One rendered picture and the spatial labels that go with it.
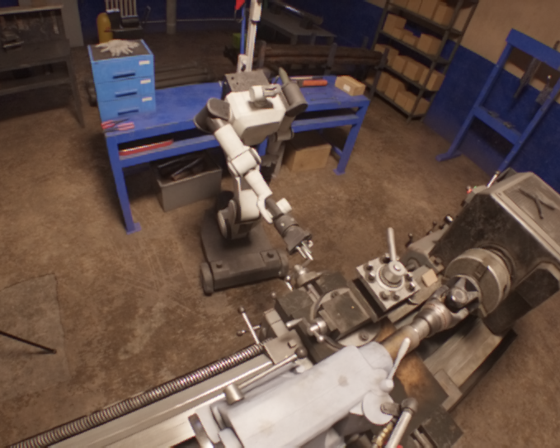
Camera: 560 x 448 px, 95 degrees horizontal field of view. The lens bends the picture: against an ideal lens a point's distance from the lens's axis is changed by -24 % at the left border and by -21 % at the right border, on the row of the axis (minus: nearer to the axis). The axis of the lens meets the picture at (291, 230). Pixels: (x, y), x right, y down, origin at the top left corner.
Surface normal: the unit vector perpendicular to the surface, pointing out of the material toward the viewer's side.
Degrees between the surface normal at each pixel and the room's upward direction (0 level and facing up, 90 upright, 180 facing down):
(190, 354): 0
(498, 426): 0
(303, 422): 0
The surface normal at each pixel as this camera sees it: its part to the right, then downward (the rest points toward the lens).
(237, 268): 0.19, -0.66
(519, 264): -0.83, 0.29
